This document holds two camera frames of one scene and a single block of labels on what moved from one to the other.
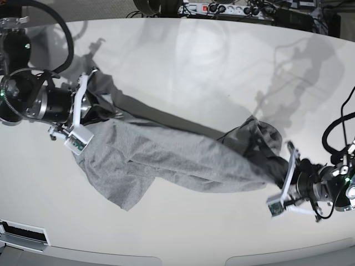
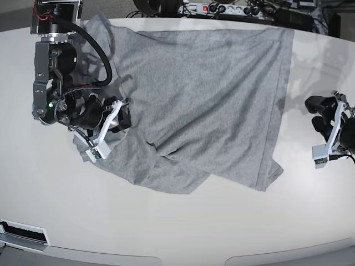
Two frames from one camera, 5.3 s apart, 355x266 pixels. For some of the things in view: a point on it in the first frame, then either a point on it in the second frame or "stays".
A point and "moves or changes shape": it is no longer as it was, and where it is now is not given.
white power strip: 224,9 stays
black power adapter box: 289,19 stays
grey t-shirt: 127,146 moves or changes shape
